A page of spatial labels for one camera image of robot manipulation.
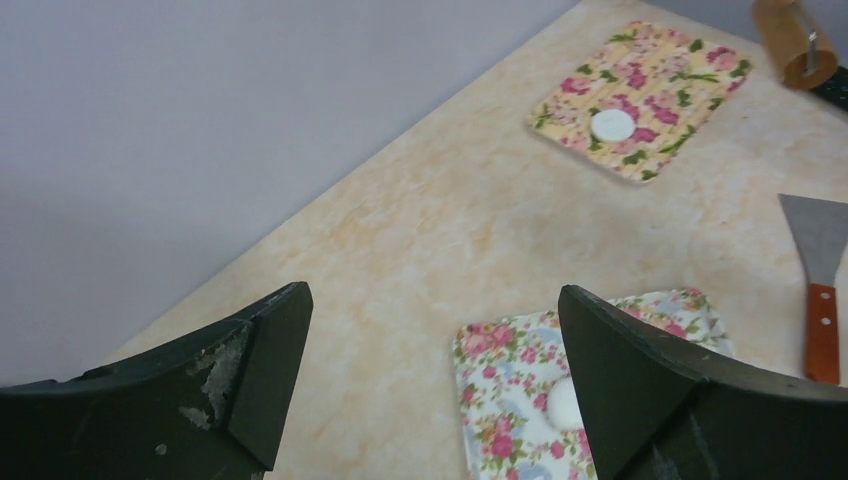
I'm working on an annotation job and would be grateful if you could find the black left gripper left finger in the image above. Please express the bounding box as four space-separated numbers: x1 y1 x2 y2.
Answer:
1 282 314 479

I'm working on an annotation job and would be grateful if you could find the wooden dough roller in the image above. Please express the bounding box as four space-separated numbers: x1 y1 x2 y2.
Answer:
752 0 839 91

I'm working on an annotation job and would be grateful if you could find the flat round white wrapper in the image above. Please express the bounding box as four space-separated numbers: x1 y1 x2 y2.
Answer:
590 109 636 143

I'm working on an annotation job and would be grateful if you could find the white dough piece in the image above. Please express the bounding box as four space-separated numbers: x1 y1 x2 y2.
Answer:
546 376 584 431

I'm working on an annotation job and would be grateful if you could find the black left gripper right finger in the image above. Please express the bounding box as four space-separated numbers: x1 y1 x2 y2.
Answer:
558 285 847 479

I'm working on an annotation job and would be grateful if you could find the white floral tray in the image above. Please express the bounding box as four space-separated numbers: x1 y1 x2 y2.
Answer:
452 287 735 480

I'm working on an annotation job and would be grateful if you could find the yellow floral tray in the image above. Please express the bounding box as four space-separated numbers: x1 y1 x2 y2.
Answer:
527 21 753 183

